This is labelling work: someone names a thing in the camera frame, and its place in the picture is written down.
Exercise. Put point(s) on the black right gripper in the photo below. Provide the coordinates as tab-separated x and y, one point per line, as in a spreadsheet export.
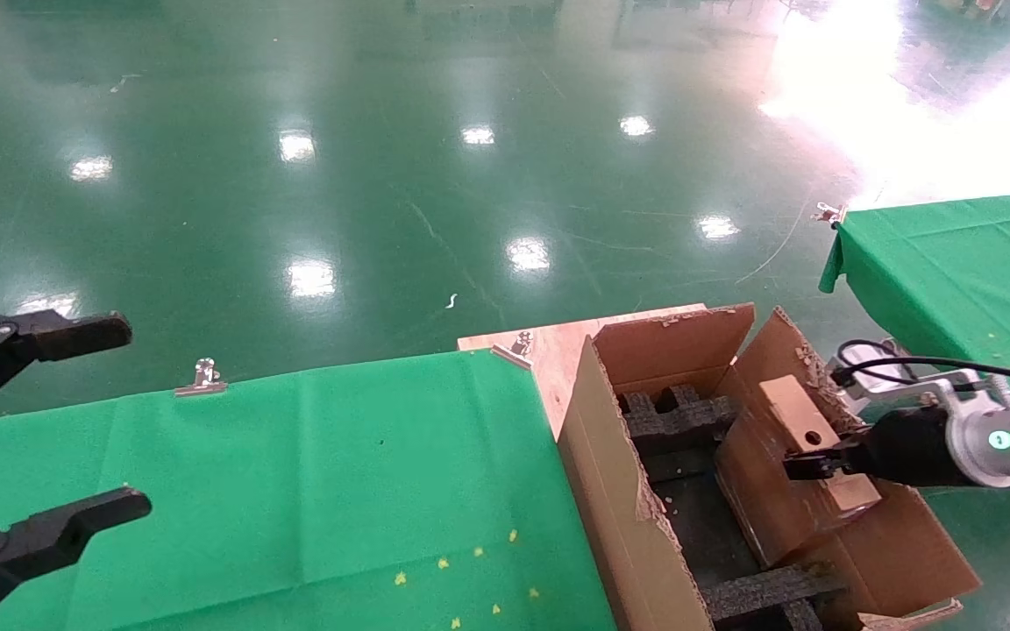
908	447

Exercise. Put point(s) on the black foam insert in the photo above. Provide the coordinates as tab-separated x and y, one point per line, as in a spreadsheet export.
680	416
768	592

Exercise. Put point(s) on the small brown cardboard box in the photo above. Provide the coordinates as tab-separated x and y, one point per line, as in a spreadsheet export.
790	407

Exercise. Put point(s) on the green table cloth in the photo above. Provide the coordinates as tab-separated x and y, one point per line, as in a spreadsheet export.
952	272
295	491

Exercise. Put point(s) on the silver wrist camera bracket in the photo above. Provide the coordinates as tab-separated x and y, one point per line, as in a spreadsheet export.
943	386

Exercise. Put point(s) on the black foam base sheet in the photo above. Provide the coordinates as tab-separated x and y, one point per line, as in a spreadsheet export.
698	535

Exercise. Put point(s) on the silver binder clip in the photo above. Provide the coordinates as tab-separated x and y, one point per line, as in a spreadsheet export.
201	379
514	350
828	213

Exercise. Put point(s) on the large open cardboard carton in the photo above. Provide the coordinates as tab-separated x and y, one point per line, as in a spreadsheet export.
610	526

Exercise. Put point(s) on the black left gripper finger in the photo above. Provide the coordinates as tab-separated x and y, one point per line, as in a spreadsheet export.
75	333
40	542

